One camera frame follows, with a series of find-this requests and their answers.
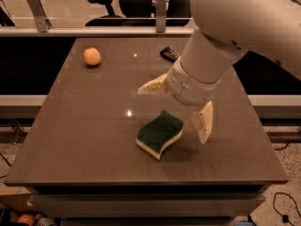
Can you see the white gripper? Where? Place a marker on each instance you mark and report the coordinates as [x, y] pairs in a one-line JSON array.
[[189, 88]]

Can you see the green and yellow sponge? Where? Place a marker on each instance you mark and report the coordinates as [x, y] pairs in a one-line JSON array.
[[158, 134]]

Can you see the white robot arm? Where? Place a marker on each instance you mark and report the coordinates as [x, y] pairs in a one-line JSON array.
[[226, 30]]

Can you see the black snack bar packet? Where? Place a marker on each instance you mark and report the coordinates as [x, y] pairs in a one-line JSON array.
[[169, 54]]

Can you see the orange fruit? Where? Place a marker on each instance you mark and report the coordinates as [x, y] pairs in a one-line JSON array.
[[92, 56]]

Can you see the black office chair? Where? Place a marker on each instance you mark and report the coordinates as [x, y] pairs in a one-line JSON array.
[[141, 13]]

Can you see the grey table drawer base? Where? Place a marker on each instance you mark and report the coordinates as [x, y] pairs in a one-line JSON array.
[[215, 208]]

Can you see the orange ball under table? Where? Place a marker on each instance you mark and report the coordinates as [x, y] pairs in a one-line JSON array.
[[27, 219]]

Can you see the middle metal railing bracket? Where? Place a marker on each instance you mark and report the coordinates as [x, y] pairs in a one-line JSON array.
[[160, 16]]

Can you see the left metal railing bracket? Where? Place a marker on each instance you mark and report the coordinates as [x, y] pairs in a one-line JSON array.
[[42, 22]]

